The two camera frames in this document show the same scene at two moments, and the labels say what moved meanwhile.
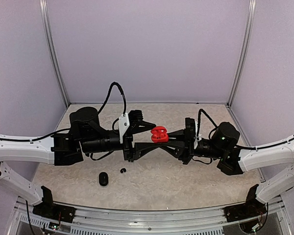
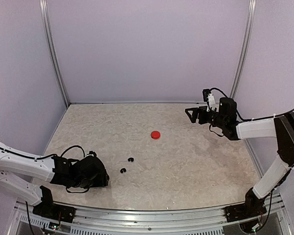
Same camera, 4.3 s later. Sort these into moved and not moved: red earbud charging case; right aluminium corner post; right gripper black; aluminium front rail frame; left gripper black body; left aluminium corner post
Moved: red earbud charging case; right gripper black; left gripper black body
Not moved: aluminium front rail frame; right aluminium corner post; left aluminium corner post
